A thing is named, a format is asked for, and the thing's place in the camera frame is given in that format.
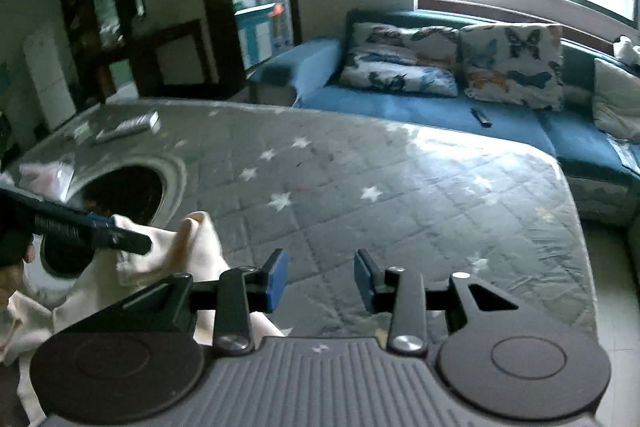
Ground white cushion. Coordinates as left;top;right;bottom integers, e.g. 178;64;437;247
592;57;640;142

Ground butterfly print pillow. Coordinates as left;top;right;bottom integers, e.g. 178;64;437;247
459;23;565;110
339;22;461;98

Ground white plastic bag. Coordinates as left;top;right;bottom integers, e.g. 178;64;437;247
10;159;76;200

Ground black round cooktop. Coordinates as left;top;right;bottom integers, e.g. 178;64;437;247
40;164;166;280

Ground blue and white cabinet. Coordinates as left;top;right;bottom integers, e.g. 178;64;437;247
235;2;293;68

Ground grey quilted star table cover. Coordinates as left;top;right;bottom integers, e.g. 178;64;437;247
5;99;598;358

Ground light blue cloth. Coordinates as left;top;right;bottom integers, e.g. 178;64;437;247
607;137;640;172

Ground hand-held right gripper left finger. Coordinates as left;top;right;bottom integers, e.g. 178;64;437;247
55;249;289;355

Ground white plush toy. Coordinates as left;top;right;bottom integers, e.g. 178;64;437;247
612;36;640;66

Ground white refrigerator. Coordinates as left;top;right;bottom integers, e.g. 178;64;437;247
22;24;78;128

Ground cream cloth garment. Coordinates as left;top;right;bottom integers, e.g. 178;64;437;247
0;211;286;425

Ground grey remote control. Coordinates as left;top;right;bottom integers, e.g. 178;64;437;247
95;124;151;144

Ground person's left hand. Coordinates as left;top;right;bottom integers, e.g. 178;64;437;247
0;243;37;308

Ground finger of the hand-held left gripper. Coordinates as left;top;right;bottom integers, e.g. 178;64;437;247
0;187;117;228
32;214;152;256

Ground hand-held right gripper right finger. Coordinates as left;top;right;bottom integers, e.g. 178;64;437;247
353;249;556;354

